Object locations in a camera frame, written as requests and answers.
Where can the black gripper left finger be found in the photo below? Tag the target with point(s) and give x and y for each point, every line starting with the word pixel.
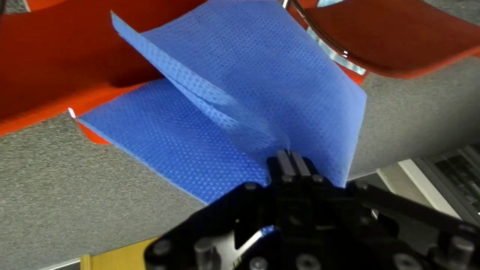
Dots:
pixel 279 166

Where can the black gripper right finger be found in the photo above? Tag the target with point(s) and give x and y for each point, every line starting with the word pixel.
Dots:
pixel 302 166

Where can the blue perforated towel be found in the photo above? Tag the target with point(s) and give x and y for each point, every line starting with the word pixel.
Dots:
pixel 240 60

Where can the white robot mounting table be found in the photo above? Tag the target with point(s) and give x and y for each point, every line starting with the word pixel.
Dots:
pixel 425 184

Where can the dark grey laptop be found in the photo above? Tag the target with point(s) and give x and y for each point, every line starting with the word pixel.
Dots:
pixel 462 174

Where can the yellow wooden board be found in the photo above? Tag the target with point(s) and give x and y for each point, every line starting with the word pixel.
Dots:
pixel 120 256

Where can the red chair black legs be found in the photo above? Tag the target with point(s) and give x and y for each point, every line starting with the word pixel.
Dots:
pixel 50 60

